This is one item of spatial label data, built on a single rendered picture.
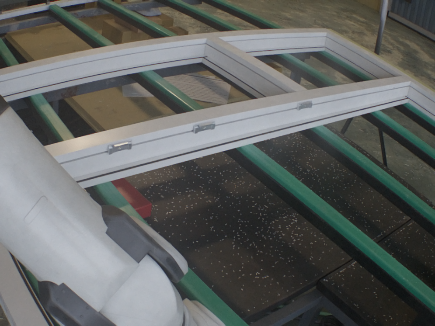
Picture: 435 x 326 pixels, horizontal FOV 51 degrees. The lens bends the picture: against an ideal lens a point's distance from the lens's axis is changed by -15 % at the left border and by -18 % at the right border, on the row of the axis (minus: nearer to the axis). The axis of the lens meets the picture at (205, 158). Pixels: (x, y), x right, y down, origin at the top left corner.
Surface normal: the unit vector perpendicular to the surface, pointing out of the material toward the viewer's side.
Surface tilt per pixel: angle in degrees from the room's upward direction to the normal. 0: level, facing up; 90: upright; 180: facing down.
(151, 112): 0
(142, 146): 90
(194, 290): 0
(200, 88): 0
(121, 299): 55
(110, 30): 90
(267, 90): 90
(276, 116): 90
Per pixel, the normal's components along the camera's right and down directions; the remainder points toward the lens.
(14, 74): 0.58, 0.50
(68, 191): 0.74, -0.51
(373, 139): 0.14, -0.84
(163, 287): 0.46, 0.01
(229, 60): -0.80, 0.22
